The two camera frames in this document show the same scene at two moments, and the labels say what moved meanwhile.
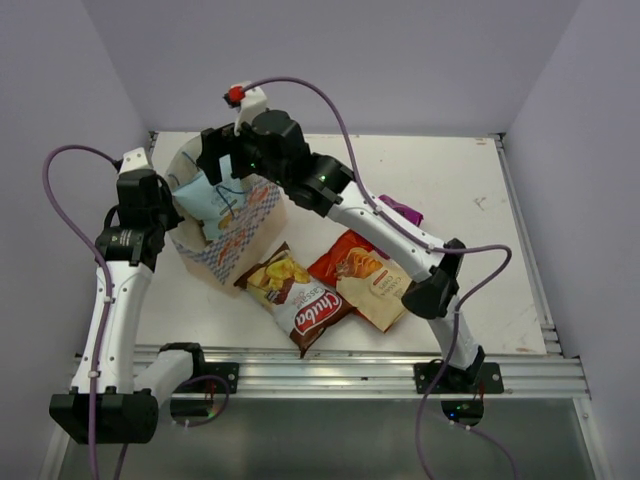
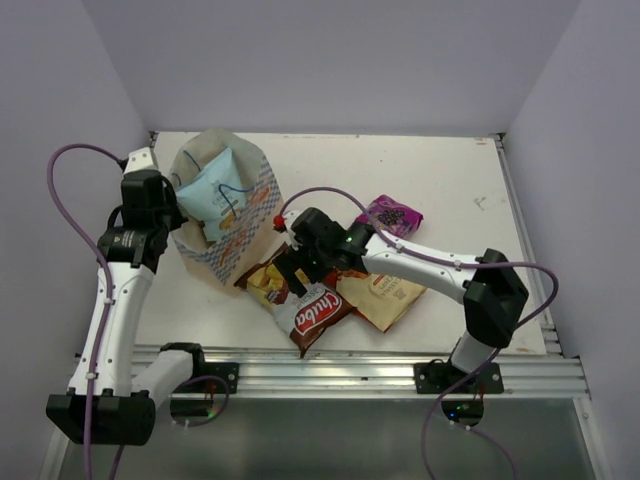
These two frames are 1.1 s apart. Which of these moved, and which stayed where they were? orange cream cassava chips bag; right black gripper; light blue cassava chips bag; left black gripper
Moved: right black gripper
Stayed: left black gripper; orange cream cassava chips bag; light blue cassava chips bag
